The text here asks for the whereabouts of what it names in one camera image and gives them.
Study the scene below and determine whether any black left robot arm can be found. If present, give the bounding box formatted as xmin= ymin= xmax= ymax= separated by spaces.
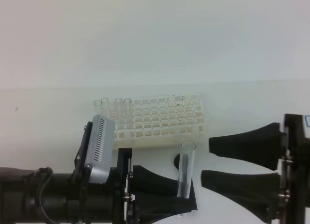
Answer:
xmin=0 ymin=148 xmax=197 ymax=224

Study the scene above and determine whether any white test tube rack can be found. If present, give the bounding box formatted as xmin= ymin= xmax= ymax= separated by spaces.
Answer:
xmin=107 ymin=94 xmax=206 ymax=149

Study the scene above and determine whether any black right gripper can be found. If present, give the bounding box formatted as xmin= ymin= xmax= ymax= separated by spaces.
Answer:
xmin=201 ymin=114 xmax=310 ymax=224

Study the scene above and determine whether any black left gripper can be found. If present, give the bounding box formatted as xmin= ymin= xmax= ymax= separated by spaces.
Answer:
xmin=71 ymin=148 xmax=198 ymax=224

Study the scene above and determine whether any clear glass test tube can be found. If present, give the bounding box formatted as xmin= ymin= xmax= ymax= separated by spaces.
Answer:
xmin=177 ymin=141 xmax=196 ymax=199

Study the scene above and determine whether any black scoop tool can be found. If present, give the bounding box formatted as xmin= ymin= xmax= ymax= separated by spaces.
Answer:
xmin=173 ymin=153 xmax=195 ymax=186

